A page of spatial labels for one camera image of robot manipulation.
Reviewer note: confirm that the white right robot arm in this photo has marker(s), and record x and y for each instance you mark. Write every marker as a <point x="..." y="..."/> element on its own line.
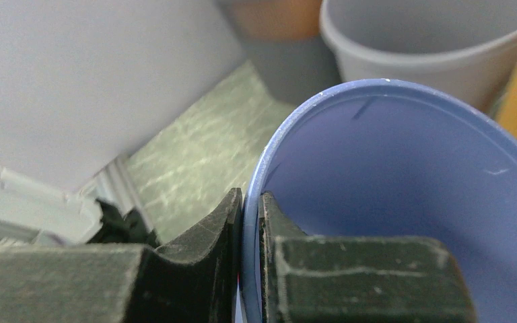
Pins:
<point x="34" y="214"/>

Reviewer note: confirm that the blue plastic bin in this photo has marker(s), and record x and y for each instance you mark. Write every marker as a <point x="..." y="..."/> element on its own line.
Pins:
<point x="380" y="157"/>

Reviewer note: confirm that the light grey plastic bin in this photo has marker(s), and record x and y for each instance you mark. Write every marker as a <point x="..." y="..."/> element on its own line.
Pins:
<point x="466" y="49"/>

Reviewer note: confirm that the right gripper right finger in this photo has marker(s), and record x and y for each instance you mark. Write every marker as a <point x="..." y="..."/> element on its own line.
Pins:
<point x="356" y="279"/>

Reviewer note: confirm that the orange plastic bin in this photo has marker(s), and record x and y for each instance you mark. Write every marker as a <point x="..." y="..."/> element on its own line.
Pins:
<point x="276" y="20"/>

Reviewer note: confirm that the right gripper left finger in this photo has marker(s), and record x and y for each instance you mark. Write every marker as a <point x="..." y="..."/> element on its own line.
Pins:
<point x="124" y="275"/>

